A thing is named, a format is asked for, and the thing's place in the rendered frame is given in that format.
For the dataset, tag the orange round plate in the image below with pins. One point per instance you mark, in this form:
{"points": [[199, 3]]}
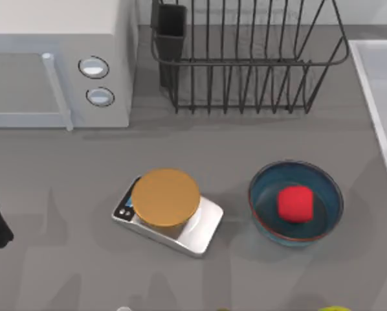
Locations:
{"points": [[165, 197]]}

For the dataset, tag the silver kitchen scale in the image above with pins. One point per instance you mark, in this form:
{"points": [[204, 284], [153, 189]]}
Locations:
{"points": [[200, 226]]}

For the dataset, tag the dark blue bowl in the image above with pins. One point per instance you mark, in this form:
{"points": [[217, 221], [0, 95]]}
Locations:
{"points": [[268, 220]]}

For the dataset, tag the small microwave knob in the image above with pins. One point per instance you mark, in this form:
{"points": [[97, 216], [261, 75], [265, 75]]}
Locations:
{"points": [[100, 96]]}

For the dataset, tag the red cube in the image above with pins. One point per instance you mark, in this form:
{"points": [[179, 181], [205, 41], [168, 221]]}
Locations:
{"points": [[294, 204]]}

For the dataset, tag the pale microwave oven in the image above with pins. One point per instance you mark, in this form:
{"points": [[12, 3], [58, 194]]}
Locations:
{"points": [[116, 64]]}

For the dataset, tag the black cutlery holder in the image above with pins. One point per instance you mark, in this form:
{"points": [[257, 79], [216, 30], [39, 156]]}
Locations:
{"points": [[168, 35]]}

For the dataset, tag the large microwave knob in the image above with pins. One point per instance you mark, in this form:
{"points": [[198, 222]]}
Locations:
{"points": [[93, 67]]}

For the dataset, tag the pale grey round thing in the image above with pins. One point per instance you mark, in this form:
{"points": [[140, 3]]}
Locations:
{"points": [[124, 309]]}

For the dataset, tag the yellow-green fruit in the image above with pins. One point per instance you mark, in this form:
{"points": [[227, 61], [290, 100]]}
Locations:
{"points": [[335, 308]]}

